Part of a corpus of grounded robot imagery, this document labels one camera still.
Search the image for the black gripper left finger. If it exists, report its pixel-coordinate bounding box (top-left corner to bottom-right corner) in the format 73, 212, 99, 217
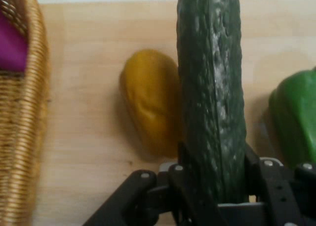
82, 141, 232, 226

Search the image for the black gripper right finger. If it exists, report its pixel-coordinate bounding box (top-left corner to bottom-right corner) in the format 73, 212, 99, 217
243, 143, 316, 226

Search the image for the long green cucumber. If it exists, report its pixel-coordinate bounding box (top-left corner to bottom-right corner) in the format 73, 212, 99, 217
176, 0, 248, 205

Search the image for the green bell pepper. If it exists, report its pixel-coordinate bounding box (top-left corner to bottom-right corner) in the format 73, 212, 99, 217
268, 66, 316, 170

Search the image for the wooden cutting board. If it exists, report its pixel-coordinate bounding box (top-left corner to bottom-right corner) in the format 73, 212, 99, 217
31, 0, 316, 226

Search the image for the yellow orange bell pepper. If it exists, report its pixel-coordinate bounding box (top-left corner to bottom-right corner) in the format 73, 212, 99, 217
120, 48, 184, 160

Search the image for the woven wicker basket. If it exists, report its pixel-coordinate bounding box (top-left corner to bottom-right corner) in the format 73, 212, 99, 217
0, 0, 50, 226

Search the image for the magenta toy eggplant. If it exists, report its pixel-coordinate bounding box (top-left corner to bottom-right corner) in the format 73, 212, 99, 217
0, 9, 29, 73

